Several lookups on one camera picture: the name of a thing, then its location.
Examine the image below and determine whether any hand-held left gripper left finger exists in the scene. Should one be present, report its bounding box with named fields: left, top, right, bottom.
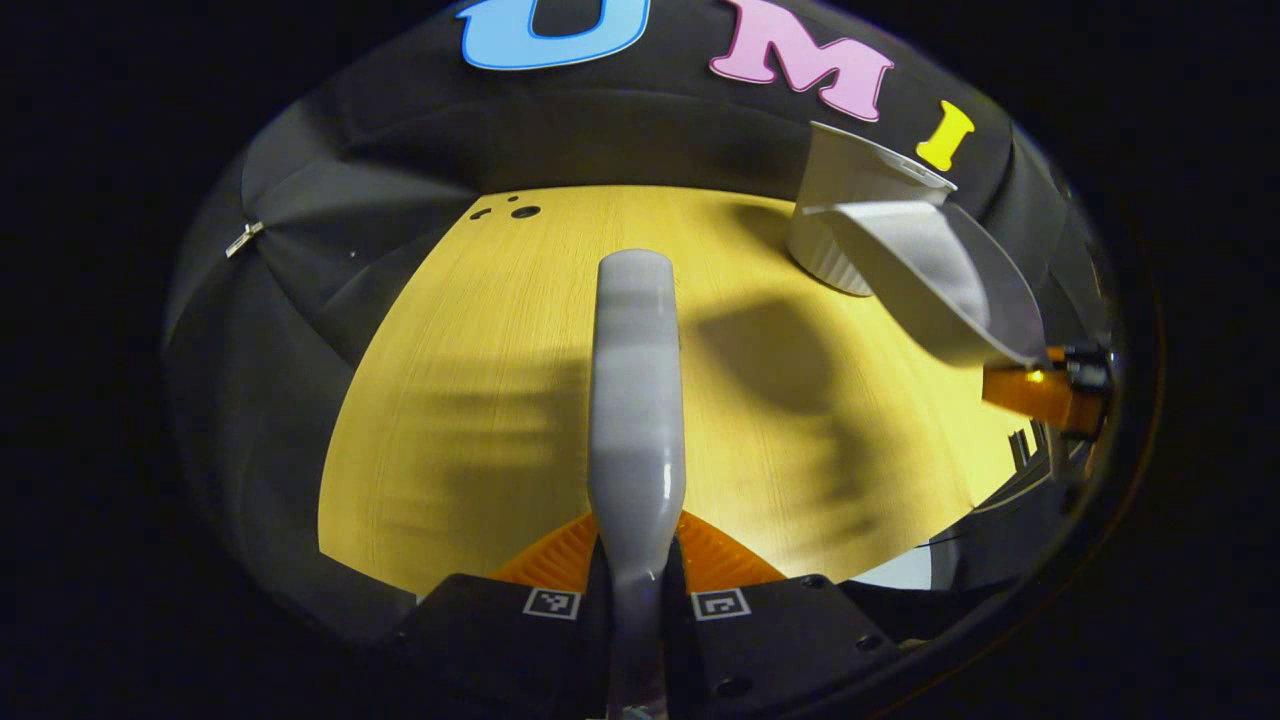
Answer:
left=398, top=515, right=611, bottom=717

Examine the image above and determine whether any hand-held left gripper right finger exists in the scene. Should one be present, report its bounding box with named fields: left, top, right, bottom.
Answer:
left=665, top=510, right=897, bottom=717

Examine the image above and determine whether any yellow wooden desktop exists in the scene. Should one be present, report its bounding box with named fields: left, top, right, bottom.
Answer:
left=318, top=185, right=1036, bottom=598

